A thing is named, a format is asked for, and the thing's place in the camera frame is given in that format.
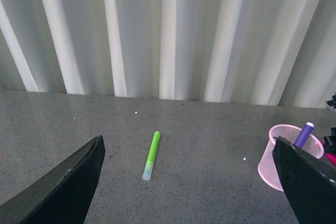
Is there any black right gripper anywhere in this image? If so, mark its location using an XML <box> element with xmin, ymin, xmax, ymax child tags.
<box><xmin>322</xmin><ymin>95</ymin><xmax>335</xmax><ymax>153</ymax></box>

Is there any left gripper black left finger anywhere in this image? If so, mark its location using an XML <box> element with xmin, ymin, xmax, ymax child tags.
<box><xmin>1</xmin><ymin>136</ymin><xmax>106</xmax><ymax>223</ymax></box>

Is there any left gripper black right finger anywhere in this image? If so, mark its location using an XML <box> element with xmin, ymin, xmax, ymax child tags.
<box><xmin>272</xmin><ymin>136</ymin><xmax>335</xmax><ymax>223</ymax></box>

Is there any pink marker pen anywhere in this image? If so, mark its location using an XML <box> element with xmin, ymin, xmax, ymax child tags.
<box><xmin>324</xmin><ymin>143</ymin><xmax>336</xmax><ymax>165</ymax></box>

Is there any purple marker pen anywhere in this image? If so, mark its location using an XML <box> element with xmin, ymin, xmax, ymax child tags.
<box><xmin>294</xmin><ymin>122</ymin><xmax>314</xmax><ymax>148</ymax></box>

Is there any pink mesh pen cup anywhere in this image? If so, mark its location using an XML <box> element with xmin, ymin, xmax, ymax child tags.
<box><xmin>258</xmin><ymin>124</ymin><xmax>324</xmax><ymax>191</ymax></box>

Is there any green marker pen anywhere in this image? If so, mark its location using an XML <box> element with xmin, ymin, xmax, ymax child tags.
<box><xmin>142</xmin><ymin>131</ymin><xmax>161</xmax><ymax>181</ymax></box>

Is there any white pleated curtain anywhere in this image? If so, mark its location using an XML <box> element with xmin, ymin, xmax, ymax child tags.
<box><xmin>1</xmin><ymin>0</ymin><xmax>335</xmax><ymax>108</ymax></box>

